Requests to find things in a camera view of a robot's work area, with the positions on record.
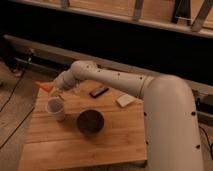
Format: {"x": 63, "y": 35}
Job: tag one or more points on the beige sponge block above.
{"x": 125, "y": 100}

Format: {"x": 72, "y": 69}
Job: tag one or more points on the dark chocolate bar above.
{"x": 98, "y": 91}

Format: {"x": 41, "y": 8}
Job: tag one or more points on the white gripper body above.
{"x": 65, "y": 81}

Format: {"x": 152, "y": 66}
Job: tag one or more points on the orange pepper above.
{"x": 46, "y": 86}

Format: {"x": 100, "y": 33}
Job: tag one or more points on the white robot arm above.
{"x": 171, "y": 121}

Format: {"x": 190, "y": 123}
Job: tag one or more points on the small clear bottle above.
{"x": 76, "y": 89}

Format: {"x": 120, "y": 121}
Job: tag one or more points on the person's red shoe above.
{"x": 17, "y": 72}

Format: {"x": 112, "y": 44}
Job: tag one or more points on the white ceramic cup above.
{"x": 55, "y": 107}

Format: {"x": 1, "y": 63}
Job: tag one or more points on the dark purple bowl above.
{"x": 90, "y": 122}

